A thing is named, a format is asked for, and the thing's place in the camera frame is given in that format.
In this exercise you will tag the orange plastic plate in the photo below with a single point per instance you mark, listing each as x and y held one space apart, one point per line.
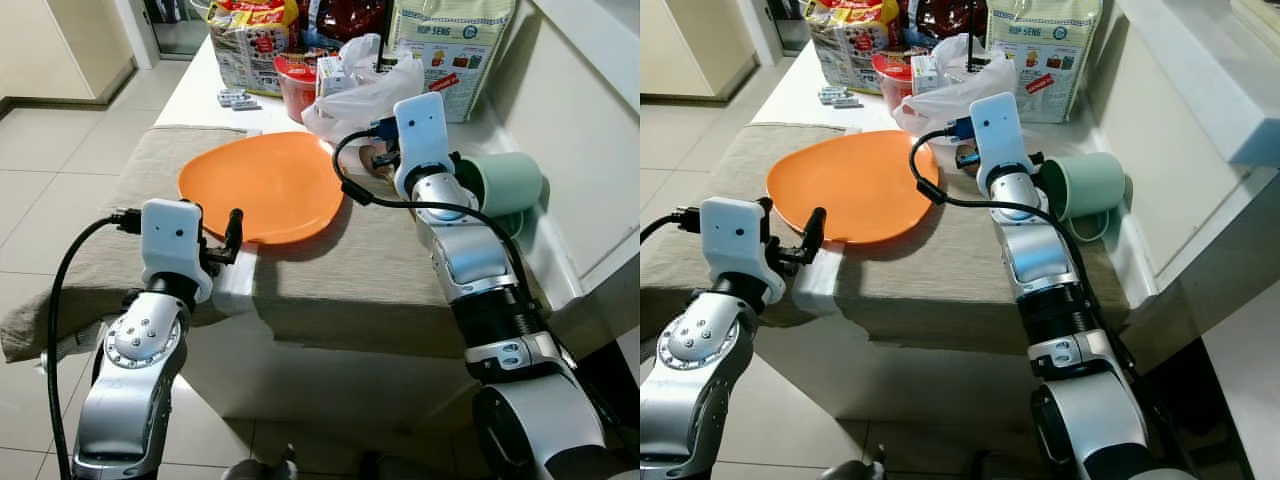
850 185
260 185

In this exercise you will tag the green plastic mug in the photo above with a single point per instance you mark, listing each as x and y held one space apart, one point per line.
1090 185
505 185

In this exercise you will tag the thin black straw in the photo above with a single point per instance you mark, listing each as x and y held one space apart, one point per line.
969 50
381 55

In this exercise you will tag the small battery pack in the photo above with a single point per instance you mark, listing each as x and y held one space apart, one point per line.
840 97
238 99

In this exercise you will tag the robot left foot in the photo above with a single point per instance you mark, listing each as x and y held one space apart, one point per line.
258 467
855 466

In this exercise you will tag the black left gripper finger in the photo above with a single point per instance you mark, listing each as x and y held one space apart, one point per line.
768 218
236 230
816 230

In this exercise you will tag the dark red snack bag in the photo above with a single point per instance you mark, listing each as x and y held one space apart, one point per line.
945 20
345 20

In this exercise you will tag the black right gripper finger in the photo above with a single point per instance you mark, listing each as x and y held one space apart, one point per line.
1037 165
456 168

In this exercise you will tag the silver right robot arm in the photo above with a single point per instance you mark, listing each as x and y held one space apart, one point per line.
470 260
1035 260

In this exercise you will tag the cream floor cabinet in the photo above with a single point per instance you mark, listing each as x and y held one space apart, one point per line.
700 40
60 40

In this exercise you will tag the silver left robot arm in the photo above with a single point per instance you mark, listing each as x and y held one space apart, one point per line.
130 380
690 380

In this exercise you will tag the red noodle cup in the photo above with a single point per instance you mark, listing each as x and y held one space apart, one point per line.
890 85
295 90

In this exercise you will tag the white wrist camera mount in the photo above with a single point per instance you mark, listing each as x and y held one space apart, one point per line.
170 240
735 240
1000 130
422 130

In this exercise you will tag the white plastic bag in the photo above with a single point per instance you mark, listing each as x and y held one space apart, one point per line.
940 100
350 105

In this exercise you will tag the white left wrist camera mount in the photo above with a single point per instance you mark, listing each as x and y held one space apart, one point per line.
170 240
735 240

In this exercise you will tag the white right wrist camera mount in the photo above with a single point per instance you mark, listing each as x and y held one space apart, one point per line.
1000 130
422 130

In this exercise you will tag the yellow green snack pack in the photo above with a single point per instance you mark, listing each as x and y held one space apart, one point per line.
250 50
850 50

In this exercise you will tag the small white carton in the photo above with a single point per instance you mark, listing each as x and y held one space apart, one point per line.
328 75
925 72

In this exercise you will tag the cream cracker bag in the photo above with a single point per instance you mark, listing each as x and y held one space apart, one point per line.
1050 50
460 50

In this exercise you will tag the white kitchen counter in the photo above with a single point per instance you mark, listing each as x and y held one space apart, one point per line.
190 100
790 95

